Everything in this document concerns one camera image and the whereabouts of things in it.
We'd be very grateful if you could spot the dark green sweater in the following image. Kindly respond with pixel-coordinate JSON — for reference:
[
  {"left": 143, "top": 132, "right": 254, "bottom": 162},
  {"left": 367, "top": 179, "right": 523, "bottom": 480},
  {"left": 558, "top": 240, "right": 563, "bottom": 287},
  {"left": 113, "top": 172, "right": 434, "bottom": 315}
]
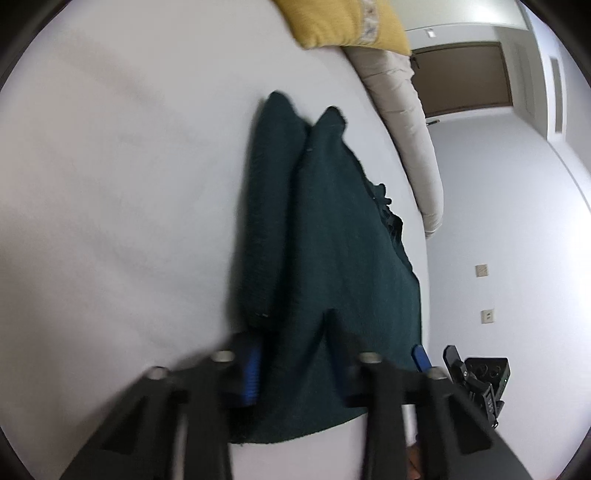
[{"left": 228, "top": 91, "right": 423, "bottom": 444}]

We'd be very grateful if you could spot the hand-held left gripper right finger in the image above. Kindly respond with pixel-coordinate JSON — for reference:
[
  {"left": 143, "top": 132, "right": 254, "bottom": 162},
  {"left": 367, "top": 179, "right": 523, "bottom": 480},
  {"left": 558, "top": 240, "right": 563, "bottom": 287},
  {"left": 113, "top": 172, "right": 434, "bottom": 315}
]
[{"left": 323, "top": 308, "right": 532, "bottom": 480}]

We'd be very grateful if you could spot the brown door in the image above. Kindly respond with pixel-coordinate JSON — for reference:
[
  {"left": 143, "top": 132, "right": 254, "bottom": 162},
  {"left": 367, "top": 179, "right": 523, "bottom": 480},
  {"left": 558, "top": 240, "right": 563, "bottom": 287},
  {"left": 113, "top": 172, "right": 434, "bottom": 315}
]
[{"left": 411, "top": 41, "right": 514, "bottom": 118}]

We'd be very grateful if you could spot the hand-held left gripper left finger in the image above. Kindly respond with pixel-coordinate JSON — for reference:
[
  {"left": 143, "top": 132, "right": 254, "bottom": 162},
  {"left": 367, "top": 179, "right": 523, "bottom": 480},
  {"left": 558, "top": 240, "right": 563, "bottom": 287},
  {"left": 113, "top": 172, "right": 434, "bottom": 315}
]
[{"left": 60, "top": 335, "right": 265, "bottom": 480}]

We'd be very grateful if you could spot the white wardrobe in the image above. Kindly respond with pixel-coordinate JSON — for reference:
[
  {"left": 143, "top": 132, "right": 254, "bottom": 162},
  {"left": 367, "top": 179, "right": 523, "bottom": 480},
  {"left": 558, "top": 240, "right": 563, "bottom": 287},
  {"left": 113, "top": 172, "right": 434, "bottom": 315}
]
[{"left": 494, "top": 4, "right": 571, "bottom": 141}]

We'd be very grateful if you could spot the beige duvet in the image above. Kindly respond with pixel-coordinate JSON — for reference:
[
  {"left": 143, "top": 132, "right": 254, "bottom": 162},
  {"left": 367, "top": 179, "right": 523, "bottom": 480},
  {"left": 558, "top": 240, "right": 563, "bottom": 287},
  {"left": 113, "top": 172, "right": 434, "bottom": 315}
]
[{"left": 344, "top": 46, "right": 446, "bottom": 238}]

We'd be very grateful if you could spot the yellow cushion with patterned band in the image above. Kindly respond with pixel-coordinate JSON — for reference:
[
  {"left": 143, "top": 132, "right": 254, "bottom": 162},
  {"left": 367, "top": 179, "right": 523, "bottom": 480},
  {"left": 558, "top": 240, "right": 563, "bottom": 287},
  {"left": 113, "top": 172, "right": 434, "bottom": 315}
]
[{"left": 274, "top": 0, "right": 411, "bottom": 54}]

